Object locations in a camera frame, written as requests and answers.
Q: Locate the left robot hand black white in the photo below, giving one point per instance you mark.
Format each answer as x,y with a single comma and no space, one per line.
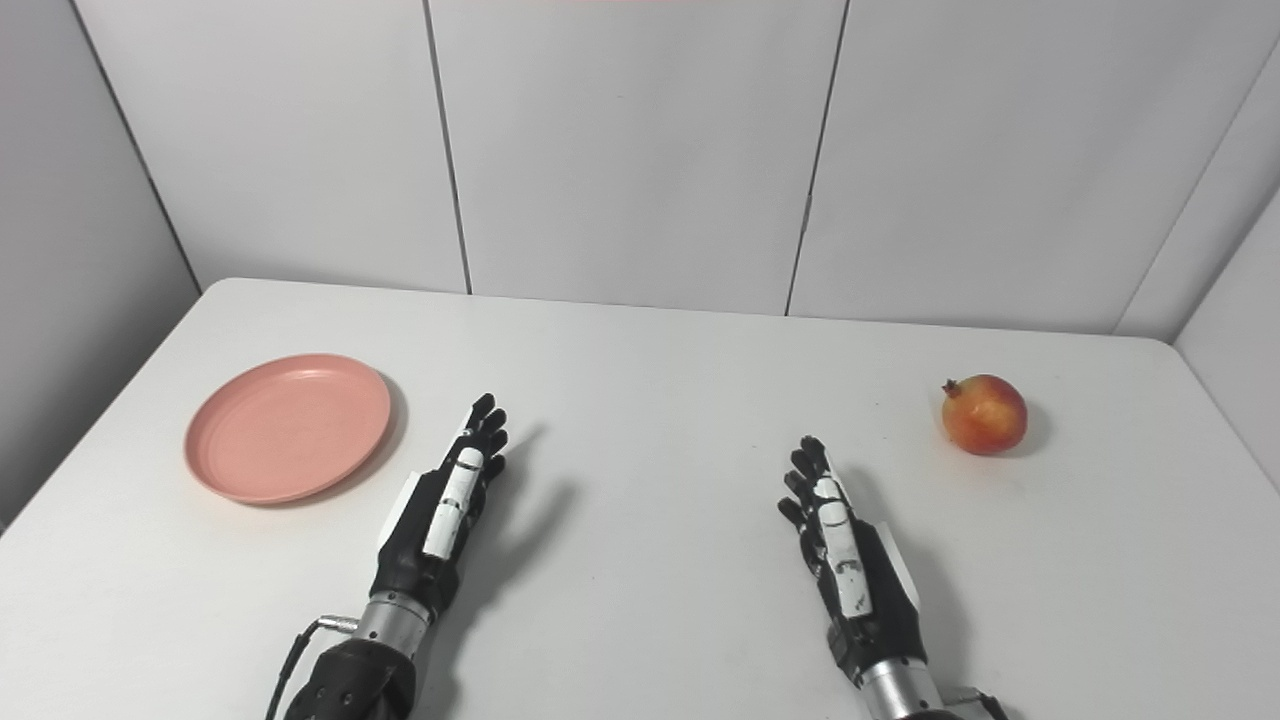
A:
430,545

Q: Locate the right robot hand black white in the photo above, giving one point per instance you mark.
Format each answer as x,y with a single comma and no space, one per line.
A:
860,590

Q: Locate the pink round plate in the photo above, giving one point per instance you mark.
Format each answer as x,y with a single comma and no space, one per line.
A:
288,427

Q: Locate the red yellow pomegranate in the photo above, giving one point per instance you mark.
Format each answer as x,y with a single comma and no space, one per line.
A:
985,414

